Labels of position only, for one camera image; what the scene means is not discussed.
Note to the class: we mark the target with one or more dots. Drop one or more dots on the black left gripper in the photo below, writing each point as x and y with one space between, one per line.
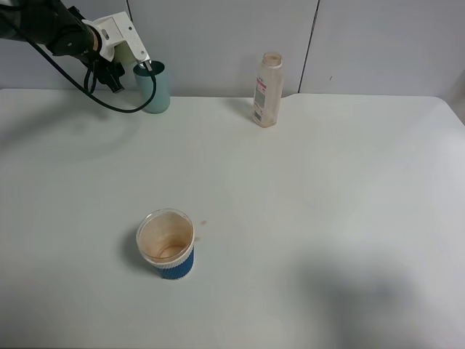
68 35

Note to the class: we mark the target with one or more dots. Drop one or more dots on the clear plastic drink bottle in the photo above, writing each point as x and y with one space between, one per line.
268 90

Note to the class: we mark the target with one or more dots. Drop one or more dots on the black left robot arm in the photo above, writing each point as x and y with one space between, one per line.
25 21

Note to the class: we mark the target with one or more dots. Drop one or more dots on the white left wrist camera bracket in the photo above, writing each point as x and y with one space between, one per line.
113 29

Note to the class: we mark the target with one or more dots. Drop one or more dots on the glass cup with blue sleeve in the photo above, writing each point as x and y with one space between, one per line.
166 240

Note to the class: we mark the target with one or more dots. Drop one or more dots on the pale yellow plastic cup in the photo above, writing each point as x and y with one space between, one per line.
123 54

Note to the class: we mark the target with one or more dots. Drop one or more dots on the teal plastic cup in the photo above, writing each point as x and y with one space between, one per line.
161 99

